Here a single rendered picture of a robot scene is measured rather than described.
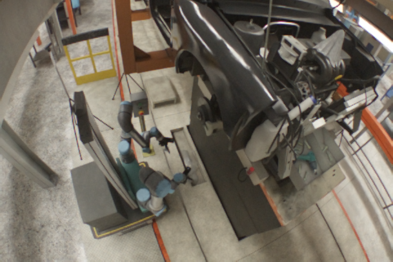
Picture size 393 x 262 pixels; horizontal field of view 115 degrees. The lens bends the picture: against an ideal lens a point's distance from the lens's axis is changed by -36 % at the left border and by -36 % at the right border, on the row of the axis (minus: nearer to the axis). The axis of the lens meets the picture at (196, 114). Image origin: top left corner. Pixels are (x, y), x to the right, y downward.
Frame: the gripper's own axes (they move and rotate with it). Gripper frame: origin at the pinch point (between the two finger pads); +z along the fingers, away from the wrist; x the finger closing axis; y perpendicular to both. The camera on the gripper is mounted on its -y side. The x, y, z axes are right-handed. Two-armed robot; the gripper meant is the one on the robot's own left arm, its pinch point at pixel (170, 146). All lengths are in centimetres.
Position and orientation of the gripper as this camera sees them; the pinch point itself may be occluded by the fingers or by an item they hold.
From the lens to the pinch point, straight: 209.1
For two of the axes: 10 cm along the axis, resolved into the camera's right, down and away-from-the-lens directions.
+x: -0.4, 8.0, -6.0
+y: -9.5, 1.6, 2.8
